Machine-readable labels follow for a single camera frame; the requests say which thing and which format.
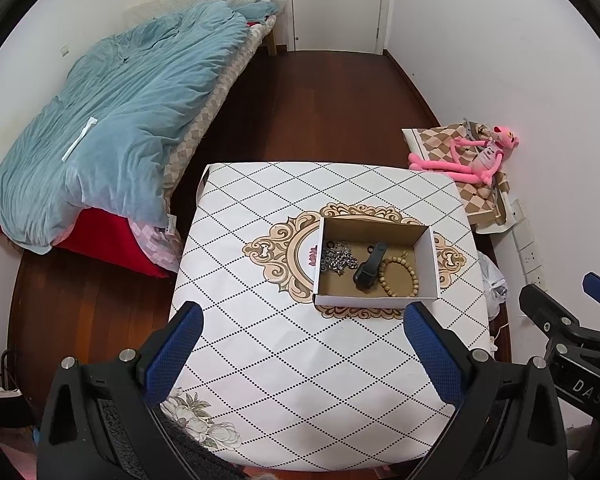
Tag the white wall socket strip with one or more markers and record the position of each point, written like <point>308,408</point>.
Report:
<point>526,263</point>

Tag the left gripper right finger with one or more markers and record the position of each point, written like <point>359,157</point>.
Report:
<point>442,354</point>

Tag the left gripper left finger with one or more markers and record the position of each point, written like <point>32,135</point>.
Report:
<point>165,352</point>

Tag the bed with checkered mattress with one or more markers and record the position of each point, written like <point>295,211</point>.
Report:
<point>164,246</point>

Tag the checkered brown cushion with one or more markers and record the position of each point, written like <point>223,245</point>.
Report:
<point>472,154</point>

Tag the red cloth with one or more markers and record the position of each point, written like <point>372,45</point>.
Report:
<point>106,237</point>

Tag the white plastic bag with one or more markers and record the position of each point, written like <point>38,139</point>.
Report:
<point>494,285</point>

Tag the teal blue duvet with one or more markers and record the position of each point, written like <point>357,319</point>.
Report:
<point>104,140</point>

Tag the white door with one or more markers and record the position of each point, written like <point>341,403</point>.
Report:
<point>357,26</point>

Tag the black smart band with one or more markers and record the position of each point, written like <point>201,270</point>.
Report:
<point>368,271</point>

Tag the white cardboard box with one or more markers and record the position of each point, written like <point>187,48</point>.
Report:
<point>409,272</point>

